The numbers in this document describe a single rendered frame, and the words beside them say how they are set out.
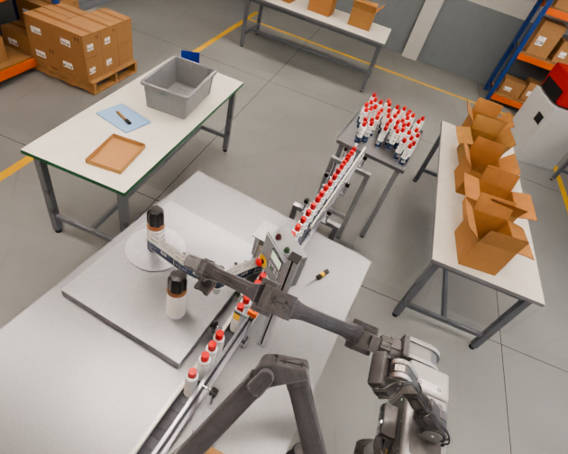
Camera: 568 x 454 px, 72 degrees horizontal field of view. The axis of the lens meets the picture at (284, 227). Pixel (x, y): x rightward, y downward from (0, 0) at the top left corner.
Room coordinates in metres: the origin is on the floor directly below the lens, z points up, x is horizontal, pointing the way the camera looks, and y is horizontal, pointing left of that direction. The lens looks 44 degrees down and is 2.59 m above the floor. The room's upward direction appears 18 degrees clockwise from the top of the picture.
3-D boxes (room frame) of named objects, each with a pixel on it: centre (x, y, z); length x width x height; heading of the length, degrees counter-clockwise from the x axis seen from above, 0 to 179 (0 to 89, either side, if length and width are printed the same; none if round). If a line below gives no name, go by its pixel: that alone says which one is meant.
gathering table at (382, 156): (3.24, -0.58, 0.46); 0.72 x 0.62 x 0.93; 166
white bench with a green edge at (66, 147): (2.66, 1.28, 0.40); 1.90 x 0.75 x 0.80; 174
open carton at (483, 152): (3.04, -1.43, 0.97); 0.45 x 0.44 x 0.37; 87
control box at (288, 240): (1.06, -0.03, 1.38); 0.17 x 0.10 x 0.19; 41
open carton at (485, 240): (2.23, -1.38, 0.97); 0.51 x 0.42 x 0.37; 89
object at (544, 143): (5.85, -3.15, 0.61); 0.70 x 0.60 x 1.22; 5
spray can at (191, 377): (0.63, 0.16, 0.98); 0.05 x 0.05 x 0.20
